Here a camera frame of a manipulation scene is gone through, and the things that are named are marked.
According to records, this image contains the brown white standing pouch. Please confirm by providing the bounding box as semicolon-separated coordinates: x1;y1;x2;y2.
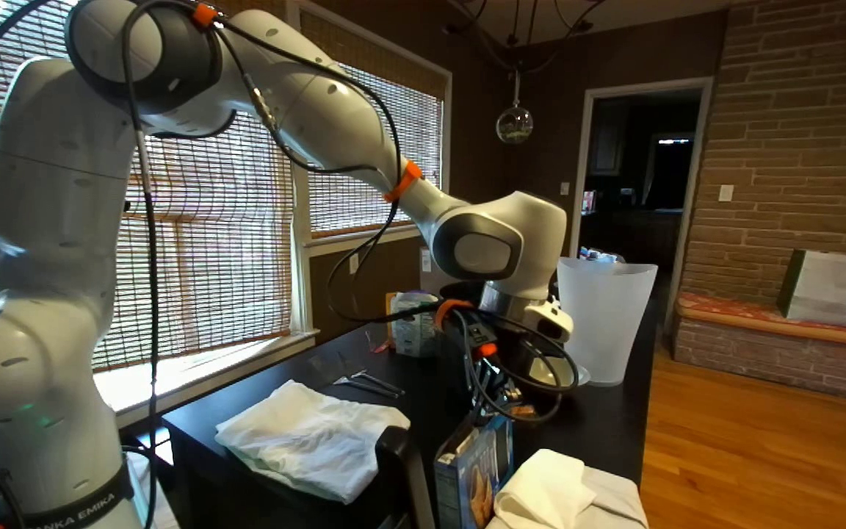
384;287;413;361

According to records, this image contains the white translucent bin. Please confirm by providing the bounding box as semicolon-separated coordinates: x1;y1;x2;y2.
555;255;661;389

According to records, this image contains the metal serving fork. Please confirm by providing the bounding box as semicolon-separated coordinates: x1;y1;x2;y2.
344;368;409;393

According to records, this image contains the wide bamboo window blind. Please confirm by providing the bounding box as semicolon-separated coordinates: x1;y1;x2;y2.
0;0;300;377

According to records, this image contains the white folded cloth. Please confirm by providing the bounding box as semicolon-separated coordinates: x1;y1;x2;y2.
212;378;413;509

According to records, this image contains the blue cardboard box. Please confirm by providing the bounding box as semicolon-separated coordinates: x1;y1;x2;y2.
431;412;520;529

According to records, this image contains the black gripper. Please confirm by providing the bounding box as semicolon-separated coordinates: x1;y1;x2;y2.
466;315;533;421

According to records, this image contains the brick hearth ledge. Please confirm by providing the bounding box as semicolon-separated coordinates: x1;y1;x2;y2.
672;290;846;406

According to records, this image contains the narrow bamboo window blind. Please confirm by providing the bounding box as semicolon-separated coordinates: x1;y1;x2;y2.
303;51;450;234

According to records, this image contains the white paper napkin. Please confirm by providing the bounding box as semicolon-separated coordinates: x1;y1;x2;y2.
488;446;652;529

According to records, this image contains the black wooden chair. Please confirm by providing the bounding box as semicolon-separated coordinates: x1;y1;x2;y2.
373;427;437;529

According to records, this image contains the glass globe pendant lamp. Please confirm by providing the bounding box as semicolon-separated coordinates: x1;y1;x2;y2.
492;70;536;148

